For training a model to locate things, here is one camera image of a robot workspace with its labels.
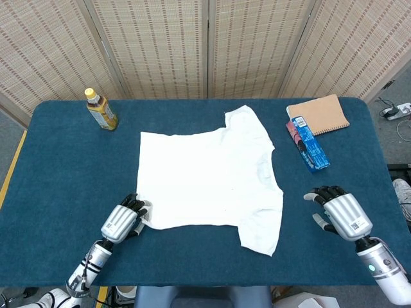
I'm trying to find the white carton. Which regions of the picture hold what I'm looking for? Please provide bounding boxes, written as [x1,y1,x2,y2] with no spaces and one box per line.
[274,290,341,308]

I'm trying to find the brown spiral notebook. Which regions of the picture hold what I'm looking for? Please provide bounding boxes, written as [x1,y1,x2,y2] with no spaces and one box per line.
[286,94,351,137]

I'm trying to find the blue cookie box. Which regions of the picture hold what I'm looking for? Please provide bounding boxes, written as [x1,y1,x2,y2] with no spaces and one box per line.
[285,115,331,175]

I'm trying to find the white power strip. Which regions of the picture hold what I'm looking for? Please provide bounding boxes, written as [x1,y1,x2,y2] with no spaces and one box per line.
[381,102,411,121]

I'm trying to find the black equipment base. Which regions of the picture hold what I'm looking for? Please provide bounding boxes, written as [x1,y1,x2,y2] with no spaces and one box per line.
[387,162,411,180]

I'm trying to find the grey printed arm strap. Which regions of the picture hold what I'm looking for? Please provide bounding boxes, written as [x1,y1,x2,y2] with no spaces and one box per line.
[66,275,92,295]

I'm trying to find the grey-blue chair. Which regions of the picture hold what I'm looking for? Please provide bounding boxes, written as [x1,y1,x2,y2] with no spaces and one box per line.
[133,285,274,308]

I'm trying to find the woven bamboo folding screen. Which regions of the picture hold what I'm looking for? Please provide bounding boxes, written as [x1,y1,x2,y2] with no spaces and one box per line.
[0,0,411,129]

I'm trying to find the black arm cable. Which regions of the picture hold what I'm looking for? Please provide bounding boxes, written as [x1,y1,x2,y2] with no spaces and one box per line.
[80,253,92,291]

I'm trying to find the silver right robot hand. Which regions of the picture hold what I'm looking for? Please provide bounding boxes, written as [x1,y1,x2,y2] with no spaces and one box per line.
[303,185,374,242]

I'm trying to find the white sneaker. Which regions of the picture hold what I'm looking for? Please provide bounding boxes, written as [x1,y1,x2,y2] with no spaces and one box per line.
[392,178,411,222]

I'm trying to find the thin white wrist wires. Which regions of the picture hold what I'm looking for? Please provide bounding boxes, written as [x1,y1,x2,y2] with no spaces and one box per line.
[369,236,406,273]

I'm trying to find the tea bottle with yellow cap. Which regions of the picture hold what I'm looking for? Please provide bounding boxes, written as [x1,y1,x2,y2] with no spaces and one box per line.
[84,87,120,131]

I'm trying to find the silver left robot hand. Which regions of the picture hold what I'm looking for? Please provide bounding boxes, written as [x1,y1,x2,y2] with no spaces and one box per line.
[100,193,153,245]

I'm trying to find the white T-shirt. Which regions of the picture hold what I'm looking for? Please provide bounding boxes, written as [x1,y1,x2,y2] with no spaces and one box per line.
[136,105,284,257]

